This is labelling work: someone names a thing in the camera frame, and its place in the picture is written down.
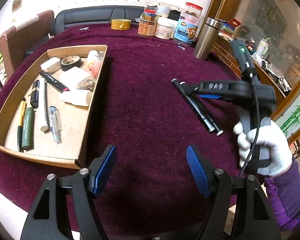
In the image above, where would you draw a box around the clear ballpoint pen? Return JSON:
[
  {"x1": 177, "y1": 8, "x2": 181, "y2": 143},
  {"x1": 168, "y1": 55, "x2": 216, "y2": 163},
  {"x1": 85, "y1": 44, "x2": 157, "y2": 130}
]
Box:
[{"x1": 49, "y1": 106, "x2": 62, "y2": 144}]

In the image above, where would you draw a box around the maroon table cloth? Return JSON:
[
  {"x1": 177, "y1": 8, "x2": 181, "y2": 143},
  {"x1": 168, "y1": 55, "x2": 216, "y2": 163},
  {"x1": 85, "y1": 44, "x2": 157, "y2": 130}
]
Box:
[{"x1": 0, "y1": 24, "x2": 239, "y2": 239}]

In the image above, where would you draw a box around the red-lidded clear jar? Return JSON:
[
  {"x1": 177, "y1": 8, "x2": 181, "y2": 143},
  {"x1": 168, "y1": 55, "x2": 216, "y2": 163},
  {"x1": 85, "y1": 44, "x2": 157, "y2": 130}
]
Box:
[{"x1": 185, "y1": 2, "x2": 203, "y2": 18}]

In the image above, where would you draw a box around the black leather sofa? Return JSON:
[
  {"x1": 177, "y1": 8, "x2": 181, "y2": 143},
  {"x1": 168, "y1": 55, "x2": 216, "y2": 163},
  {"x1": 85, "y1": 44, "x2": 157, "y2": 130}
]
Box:
[{"x1": 25, "y1": 4, "x2": 146, "y2": 57}]

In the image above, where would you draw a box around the white orange-capped glue bottle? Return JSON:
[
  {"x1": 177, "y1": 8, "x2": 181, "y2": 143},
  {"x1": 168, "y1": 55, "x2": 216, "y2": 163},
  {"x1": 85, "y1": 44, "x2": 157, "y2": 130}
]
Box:
[{"x1": 87, "y1": 50, "x2": 98, "y2": 70}]

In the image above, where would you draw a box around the gold black pen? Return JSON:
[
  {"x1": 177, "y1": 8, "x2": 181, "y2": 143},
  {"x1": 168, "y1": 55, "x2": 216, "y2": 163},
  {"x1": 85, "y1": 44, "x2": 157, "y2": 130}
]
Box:
[{"x1": 17, "y1": 98, "x2": 26, "y2": 152}]

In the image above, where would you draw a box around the green cylindrical lighter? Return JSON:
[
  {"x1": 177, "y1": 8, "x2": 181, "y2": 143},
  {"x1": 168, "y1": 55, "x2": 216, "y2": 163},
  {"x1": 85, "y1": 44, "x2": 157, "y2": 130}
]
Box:
[{"x1": 21, "y1": 107, "x2": 34, "y2": 151}]

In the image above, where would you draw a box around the white paper roll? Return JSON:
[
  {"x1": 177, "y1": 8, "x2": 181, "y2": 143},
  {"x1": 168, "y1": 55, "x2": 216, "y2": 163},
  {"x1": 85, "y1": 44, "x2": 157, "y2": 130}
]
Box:
[{"x1": 61, "y1": 89, "x2": 93, "y2": 107}]

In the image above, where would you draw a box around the orange labelled jar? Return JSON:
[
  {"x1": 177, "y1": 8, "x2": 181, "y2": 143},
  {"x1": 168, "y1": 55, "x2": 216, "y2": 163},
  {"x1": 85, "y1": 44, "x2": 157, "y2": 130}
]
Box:
[{"x1": 138, "y1": 18, "x2": 157, "y2": 37}]

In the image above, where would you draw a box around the yellow tape roll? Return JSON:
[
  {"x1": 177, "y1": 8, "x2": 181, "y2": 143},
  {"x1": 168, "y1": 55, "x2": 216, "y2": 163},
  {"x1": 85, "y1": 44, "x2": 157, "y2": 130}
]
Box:
[{"x1": 110, "y1": 19, "x2": 131, "y2": 30}]

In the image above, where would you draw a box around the clear packet with red item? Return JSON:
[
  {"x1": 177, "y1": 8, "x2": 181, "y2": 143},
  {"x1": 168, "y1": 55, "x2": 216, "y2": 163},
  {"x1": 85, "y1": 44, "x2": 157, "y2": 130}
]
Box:
[{"x1": 91, "y1": 51, "x2": 105, "y2": 79}]

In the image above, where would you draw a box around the black red-tipped marker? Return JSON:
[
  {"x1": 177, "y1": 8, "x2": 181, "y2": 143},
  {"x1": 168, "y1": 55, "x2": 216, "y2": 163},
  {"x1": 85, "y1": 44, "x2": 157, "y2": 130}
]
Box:
[{"x1": 40, "y1": 70, "x2": 70, "y2": 93}]

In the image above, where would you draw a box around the white gloved right hand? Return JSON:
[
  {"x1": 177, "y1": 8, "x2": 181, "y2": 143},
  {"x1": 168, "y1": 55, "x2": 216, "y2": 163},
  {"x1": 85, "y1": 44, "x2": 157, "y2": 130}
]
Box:
[{"x1": 232, "y1": 119, "x2": 294, "y2": 178}]

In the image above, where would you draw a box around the black cable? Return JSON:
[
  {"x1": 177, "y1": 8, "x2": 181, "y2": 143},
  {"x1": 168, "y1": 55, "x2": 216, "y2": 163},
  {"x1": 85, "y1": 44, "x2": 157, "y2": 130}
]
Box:
[{"x1": 238, "y1": 62, "x2": 262, "y2": 178}]

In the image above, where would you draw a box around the black tape roll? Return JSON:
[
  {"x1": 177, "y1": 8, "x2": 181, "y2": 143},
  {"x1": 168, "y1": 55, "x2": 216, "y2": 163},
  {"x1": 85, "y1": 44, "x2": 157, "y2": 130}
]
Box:
[{"x1": 61, "y1": 55, "x2": 82, "y2": 72}]

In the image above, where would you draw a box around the grey white stick pen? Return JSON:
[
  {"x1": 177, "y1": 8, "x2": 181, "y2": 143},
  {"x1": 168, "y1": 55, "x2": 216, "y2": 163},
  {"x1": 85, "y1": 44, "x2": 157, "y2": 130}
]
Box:
[{"x1": 38, "y1": 77, "x2": 50, "y2": 133}]

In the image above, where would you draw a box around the black usb lighter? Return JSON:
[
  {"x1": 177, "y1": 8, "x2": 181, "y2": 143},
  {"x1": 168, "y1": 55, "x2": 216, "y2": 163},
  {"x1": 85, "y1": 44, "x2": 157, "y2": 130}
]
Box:
[{"x1": 30, "y1": 80, "x2": 40, "y2": 108}]

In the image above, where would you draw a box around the black marker pen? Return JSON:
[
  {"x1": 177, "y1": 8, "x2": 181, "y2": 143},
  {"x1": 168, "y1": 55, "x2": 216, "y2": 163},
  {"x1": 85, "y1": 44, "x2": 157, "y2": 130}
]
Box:
[
  {"x1": 171, "y1": 78, "x2": 215, "y2": 133},
  {"x1": 189, "y1": 95, "x2": 223, "y2": 136}
]

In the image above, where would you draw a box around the blue labelled snack jar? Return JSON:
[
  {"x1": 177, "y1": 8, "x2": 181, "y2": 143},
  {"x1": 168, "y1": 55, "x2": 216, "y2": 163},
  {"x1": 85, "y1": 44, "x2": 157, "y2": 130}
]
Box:
[{"x1": 173, "y1": 12, "x2": 200, "y2": 44}]

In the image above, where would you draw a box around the purple sleeved right forearm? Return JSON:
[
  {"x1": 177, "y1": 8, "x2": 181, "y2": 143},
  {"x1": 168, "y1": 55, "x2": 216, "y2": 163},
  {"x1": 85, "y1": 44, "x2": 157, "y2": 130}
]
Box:
[{"x1": 264, "y1": 158, "x2": 300, "y2": 231}]

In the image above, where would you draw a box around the cardboard tray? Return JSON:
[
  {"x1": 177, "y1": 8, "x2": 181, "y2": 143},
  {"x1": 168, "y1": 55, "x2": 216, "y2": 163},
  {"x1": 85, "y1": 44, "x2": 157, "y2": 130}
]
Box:
[{"x1": 0, "y1": 44, "x2": 108, "y2": 169}]

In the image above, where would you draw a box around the wooden cabinet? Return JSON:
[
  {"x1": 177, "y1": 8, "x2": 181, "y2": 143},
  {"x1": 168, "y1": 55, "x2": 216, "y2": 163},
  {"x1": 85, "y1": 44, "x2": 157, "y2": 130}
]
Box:
[{"x1": 214, "y1": 0, "x2": 300, "y2": 142}]

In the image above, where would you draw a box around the white plastic tub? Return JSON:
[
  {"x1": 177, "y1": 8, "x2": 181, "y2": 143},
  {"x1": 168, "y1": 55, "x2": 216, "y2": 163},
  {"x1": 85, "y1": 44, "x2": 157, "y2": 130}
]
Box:
[{"x1": 154, "y1": 17, "x2": 178, "y2": 40}]

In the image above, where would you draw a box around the white power adapter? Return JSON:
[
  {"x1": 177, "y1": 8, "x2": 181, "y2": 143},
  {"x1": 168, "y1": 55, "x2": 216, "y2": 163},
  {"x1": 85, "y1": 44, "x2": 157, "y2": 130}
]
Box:
[{"x1": 59, "y1": 67, "x2": 95, "y2": 90}]

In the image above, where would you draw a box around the brown armchair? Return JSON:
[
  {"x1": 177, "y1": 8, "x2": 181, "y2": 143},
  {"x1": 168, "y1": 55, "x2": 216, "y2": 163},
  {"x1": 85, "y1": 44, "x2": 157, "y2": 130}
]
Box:
[{"x1": 0, "y1": 10, "x2": 55, "y2": 77}]

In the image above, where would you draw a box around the steel thermos bottle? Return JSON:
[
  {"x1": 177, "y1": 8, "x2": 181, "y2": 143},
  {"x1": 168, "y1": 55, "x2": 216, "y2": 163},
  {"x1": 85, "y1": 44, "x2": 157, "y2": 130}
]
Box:
[{"x1": 194, "y1": 17, "x2": 222, "y2": 61}]

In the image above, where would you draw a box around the white eraser block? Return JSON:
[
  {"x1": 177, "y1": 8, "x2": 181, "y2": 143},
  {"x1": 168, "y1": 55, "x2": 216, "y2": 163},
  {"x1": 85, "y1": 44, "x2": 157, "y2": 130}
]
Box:
[{"x1": 40, "y1": 57, "x2": 61, "y2": 74}]

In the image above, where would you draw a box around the black box behind jars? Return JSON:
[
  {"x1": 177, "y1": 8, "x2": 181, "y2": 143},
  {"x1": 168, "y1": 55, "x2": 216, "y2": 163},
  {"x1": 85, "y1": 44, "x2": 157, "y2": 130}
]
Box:
[{"x1": 167, "y1": 10, "x2": 181, "y2": 21}]

